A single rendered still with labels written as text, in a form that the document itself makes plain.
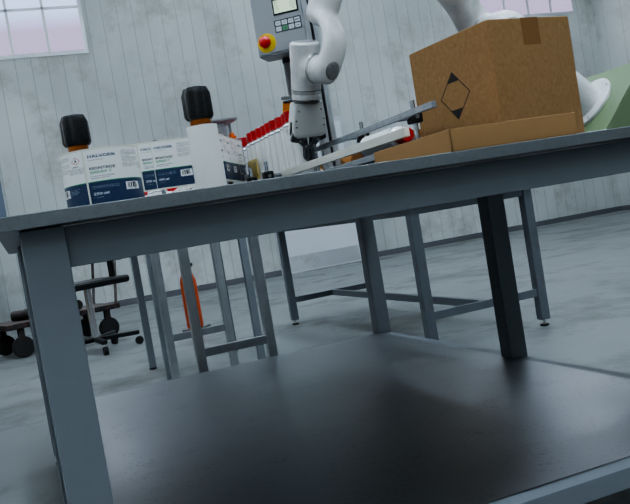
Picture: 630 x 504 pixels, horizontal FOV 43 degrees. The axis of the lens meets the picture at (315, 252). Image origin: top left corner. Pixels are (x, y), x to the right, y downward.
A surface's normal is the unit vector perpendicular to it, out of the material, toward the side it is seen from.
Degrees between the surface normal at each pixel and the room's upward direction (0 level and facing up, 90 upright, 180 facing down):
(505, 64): 90
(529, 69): 90
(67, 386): 90
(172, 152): 90
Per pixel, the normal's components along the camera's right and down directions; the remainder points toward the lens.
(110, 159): 0.46, -0.04
